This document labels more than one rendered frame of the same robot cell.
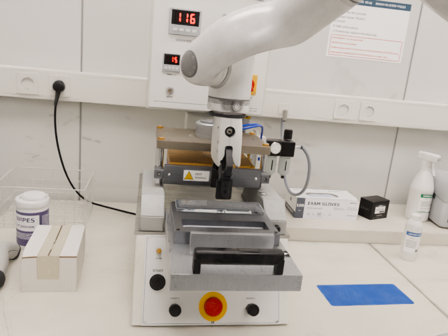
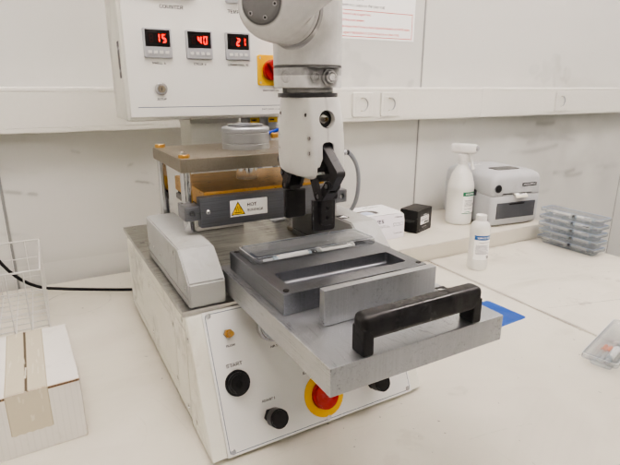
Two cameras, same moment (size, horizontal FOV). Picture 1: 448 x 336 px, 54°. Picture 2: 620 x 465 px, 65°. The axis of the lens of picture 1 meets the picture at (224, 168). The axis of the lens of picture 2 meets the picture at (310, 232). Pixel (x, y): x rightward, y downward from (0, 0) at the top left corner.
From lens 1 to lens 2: 0.36 m
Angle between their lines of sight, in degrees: 18
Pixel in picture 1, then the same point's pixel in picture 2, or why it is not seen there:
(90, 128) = (16, 175)
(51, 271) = (37, 414)
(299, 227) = not seen: hidden behind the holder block
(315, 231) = not seen: hidden behind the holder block
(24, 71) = not seen: outside the picture
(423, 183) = (464, 180)
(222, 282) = (404, 358)
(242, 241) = (396, 286)
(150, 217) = (204, 284)
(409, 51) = (421, 26)
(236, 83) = (327, 37)
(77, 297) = (93, 444)
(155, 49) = (127, 23)
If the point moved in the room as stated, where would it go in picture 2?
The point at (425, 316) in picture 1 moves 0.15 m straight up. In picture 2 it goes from (547, 328) to (558, 256)
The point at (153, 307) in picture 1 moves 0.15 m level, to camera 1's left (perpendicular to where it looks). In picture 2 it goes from (240, 424) to (115, 450)
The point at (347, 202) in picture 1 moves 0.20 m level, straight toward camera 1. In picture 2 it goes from (391, 217) to (408, 237)
